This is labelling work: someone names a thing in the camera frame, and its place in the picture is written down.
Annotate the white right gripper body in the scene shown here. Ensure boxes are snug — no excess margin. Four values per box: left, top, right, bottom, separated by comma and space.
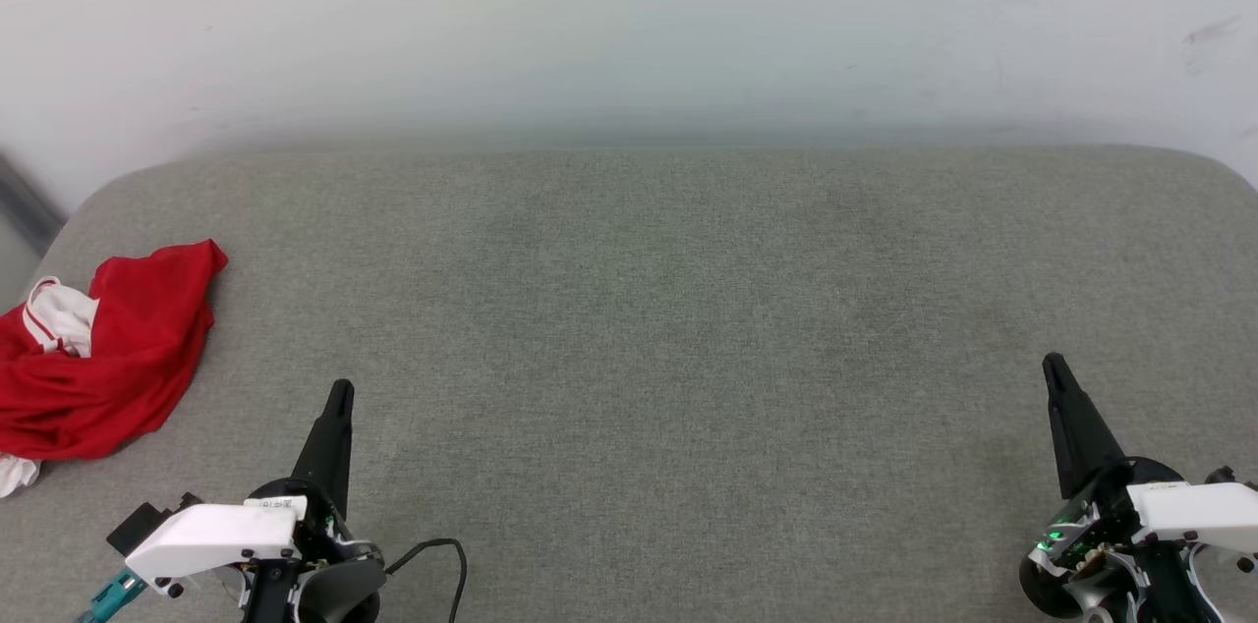
1019, 456, 1258, 623

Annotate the grey fabric sofa cushion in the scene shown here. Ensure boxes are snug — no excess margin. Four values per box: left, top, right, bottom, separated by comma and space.
0, 144, 1258, 623

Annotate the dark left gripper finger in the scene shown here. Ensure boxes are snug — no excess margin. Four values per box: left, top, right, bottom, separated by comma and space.
291, 379, 356, 521

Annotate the teal left cable connector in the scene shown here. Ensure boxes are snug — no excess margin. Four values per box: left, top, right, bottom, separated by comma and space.
77, 568, 148, 623

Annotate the red basketball jersey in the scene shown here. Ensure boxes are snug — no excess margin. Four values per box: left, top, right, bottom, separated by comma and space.
0, 239, 229, 498

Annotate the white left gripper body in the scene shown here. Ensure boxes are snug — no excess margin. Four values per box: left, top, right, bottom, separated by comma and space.
124, 478, 386, 623

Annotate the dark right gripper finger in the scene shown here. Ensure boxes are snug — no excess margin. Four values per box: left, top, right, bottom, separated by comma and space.
1043, 353, 1126, 501

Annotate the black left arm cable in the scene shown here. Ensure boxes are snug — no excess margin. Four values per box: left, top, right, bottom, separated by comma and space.
385, 538, 469, 623

